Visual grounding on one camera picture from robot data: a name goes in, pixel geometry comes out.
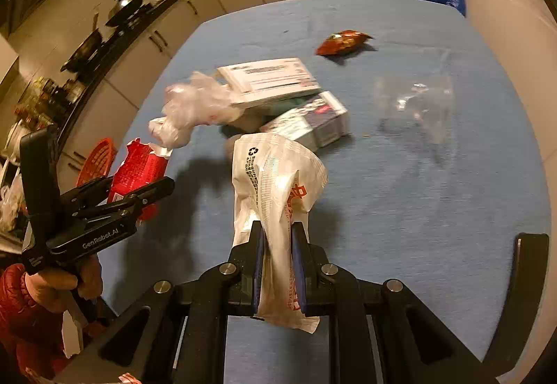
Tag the steel wok with lid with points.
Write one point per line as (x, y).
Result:
(126, 3)

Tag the teal white blister pack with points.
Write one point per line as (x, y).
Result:
(278, 105)

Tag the small red foil wrapper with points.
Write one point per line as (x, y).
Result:
(343, 42)

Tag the white plastic wrapper red print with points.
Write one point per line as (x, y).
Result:
(270, 175)

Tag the person's left hand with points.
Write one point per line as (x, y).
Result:
(56, 286)

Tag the blue tablecloth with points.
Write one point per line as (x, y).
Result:
(391, 201)

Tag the white carton box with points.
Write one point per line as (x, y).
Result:
(270, 77)

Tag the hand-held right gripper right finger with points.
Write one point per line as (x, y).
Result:
(299, 266)

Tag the dark frying wok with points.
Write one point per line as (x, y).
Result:
(85, 47)

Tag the person's left forearm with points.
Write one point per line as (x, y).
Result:
(21, 323)

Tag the white kitchen cabinets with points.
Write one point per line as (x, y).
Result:
(182, 32)

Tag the row of condiment bottles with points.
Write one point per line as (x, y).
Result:
(48, 99)

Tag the white box dark print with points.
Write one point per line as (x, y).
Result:
(322, 118)

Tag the red snack packet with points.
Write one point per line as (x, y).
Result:
(139, 166)

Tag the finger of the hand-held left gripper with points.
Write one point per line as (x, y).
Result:
(87, 192)
(148, 192)

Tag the black kitchen countertop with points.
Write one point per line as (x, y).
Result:
(76, 110)

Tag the clear plastic bag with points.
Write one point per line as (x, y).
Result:
(196, 105)

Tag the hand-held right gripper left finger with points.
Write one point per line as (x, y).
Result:
(257, 262)

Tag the clear plastic packaging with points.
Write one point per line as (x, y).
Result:
(417, 105)

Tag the red plastic mesh basket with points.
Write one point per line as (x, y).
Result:
(98, 162)

